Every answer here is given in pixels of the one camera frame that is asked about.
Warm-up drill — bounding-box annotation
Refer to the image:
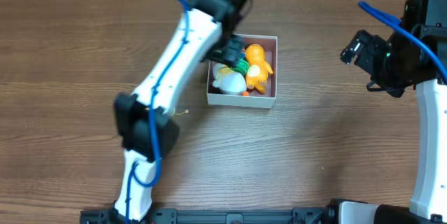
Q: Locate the green plastic spinning top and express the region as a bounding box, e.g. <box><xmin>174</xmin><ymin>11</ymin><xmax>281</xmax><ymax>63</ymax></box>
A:
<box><xmin>231</xmin><ymin>59</ymin><xmax>249</xmax><ymax>75</ymax></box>

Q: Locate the white duck plush toy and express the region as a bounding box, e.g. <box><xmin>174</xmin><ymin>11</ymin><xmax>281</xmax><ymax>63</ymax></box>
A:
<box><xmin>212</xmin><ymin>64</ymin><xmax>247</xmax><ymax>96</ymax></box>

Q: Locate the orange dinosaur figure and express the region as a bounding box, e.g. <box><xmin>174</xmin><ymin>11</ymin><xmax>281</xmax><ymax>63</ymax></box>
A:
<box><xmin>245</xmin><ymin>44</ymin><xmax>274</xmax><ymax>94</ymax></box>

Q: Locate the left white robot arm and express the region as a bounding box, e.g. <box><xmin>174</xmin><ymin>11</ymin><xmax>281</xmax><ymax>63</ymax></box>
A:
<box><xmin>100</xmin><ymin>0</ymin><xmax>253</xmax><ymax>223</ymax></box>

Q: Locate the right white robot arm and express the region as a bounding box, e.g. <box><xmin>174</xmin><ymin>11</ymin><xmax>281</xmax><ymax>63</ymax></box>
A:
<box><xmin>328</xmin><ymin>0</ymin><xmax>446</xmax><ymax>223</ymax></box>

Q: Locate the white cardboard box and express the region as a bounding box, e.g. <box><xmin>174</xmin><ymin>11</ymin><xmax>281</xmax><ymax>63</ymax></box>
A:
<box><xmin>207</xmin><ymin>34</ymin><xmax>278</xmax><ymax>108</ymax></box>

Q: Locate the yellow wooden rattle drum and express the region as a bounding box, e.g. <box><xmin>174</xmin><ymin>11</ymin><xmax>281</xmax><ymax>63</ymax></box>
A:
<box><xmin>173</xmin><ymin>109</ymin><xmax>189</xmax><ymax>115</ymax></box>

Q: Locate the right blue cable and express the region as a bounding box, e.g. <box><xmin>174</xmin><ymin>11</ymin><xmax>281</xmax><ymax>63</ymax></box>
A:
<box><xmin>358</xmin><ymin>0</ymin><xmax>447</xmax><ymax>84</ymax></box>

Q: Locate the blue cable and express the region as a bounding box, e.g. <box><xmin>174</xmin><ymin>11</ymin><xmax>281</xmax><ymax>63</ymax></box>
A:
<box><xmin>124</xmin><ymin>0</ymin><xmax>192</xmax><ymax>224</ymax></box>
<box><xmin>358</xmin><ymin>0</ymin><xmax>447</xmax><ymax>84</ymax></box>

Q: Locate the left blue cable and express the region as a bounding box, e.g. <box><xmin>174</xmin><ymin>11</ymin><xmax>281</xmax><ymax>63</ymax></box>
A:
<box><xmin>124</xmin><ymin>0</ymin><xmax>192</xmax><ymax>224</ymax></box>

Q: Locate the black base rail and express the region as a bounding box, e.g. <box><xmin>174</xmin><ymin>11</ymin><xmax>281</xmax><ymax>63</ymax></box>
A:
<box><xmin>79</xmin><ymin>198</ymin><xmax>447</xmax><ymax>224</ymax></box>

